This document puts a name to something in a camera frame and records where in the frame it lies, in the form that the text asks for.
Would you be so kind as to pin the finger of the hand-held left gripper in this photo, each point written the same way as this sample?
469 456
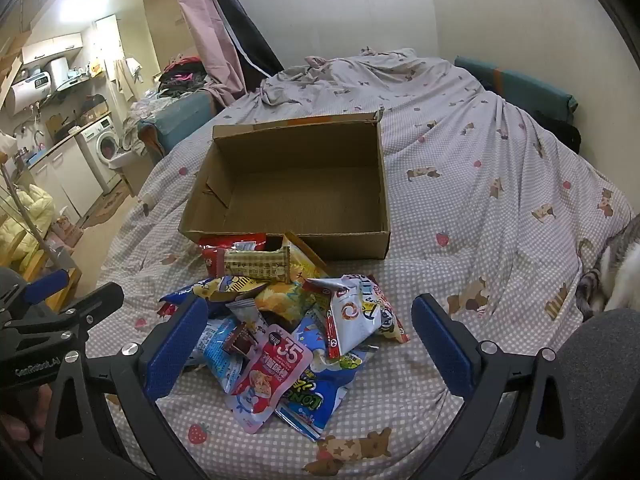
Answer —
90 305
50 282

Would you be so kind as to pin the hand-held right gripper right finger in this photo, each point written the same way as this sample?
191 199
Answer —
445 345

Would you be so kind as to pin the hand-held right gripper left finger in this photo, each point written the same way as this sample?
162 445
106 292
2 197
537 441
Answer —
170 355

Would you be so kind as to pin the light blue white snack packet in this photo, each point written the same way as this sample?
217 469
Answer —
217 355

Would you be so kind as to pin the white cartoon figure snack packet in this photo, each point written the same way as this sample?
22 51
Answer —
389 322

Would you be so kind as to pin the blue cartoon snack packet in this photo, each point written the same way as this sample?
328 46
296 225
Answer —
220 287

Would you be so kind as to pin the small silver snack packet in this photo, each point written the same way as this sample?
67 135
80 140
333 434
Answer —
245 312

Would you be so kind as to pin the white red swirl snack packet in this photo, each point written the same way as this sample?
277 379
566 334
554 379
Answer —
350 320

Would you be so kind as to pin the beige wafer bar packet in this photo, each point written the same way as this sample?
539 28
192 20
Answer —
255 265

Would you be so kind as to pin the yellow snack bag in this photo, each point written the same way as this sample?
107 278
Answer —
282 302

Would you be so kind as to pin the blue green-lettered snack packet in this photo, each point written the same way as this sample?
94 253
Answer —
315 395

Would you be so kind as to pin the brown cardboard box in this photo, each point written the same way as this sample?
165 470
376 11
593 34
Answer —
300 185

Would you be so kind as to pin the person's left hand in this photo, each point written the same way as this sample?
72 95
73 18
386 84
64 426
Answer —
20 427

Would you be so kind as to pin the yellow padded jacket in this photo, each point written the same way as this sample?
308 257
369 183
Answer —
30 215

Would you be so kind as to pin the small brown chocolate packet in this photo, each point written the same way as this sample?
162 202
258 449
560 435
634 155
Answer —
240 344

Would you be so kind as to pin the brown floor rug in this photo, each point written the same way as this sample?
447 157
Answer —
105 205

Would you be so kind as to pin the pink white snack pouch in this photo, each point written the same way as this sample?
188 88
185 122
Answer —
270 380

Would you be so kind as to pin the white base cabinet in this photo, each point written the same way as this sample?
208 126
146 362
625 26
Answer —
65 180

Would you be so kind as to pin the white washing machine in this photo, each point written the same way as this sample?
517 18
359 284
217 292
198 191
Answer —
97 152

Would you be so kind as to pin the orange snack packet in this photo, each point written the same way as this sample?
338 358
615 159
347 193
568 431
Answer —
306 262

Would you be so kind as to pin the grey trousers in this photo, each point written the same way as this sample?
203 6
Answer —
605 385

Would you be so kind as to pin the grey white cat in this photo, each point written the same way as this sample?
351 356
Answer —
620 280

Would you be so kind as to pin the white water heater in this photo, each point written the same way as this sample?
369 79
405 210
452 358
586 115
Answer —
30 91

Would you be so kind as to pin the checked printed blanket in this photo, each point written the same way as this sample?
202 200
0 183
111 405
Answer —
475 135

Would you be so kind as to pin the white hanging towel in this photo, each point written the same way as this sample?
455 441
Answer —
125 77

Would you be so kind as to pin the dark cloth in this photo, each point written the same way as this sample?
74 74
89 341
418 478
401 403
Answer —
562 132

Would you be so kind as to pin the pile of clothes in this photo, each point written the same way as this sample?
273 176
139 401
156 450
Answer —
185 77

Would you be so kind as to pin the pink curtain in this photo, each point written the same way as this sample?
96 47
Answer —
205 20

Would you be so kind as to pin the black curtain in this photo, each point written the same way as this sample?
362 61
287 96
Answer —
250 45

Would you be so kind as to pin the wooden furniture frame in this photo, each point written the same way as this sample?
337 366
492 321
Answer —
40 265

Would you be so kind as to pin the white wall cabinet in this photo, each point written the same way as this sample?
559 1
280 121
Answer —
52 47

